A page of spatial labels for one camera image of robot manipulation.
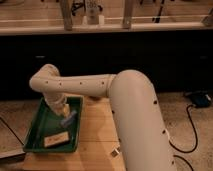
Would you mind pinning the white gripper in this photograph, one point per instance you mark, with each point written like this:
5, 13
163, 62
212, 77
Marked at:
65, 112

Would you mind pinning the tan sponge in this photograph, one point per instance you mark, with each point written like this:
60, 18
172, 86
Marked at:
56, 139

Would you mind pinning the wooden frame leg left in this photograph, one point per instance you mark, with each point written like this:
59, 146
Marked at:
66, 14

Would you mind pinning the black power adapter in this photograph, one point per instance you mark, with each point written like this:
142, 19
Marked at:
201, 100

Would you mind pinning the wooden frame leg right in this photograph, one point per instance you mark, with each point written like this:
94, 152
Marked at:
127, 14

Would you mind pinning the green plastic tray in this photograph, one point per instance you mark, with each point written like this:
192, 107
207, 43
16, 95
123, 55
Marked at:
46, 123

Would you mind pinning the wooden frame leg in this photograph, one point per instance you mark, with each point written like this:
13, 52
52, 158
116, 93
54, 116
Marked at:
66, 14
127, 14

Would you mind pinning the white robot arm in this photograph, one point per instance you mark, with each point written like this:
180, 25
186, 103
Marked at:
136, 113

